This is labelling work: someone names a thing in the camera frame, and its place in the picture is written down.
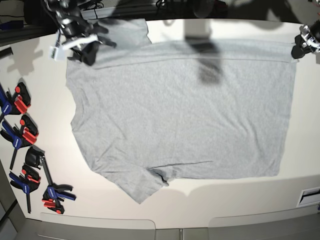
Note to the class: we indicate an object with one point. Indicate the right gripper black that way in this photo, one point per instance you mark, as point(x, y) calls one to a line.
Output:
point(86, 52)

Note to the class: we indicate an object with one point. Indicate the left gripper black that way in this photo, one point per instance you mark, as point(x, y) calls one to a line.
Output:
point(298, 50)

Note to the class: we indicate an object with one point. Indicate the grey T-shirt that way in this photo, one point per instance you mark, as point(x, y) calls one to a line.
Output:
point(147, 112)

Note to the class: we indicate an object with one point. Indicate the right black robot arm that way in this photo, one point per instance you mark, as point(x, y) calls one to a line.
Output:
point(74, 33)

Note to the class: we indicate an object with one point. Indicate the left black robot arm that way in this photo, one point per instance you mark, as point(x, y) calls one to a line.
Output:
point(308, 41)

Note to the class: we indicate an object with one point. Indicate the top blue red bar clamp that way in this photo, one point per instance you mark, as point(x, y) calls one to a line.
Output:
point(15, 104)

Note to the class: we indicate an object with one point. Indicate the long blue red bar clamp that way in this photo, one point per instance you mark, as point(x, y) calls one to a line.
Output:
point(54, 194)

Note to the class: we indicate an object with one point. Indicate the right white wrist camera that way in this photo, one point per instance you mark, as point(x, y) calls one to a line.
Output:
point(58, 50)

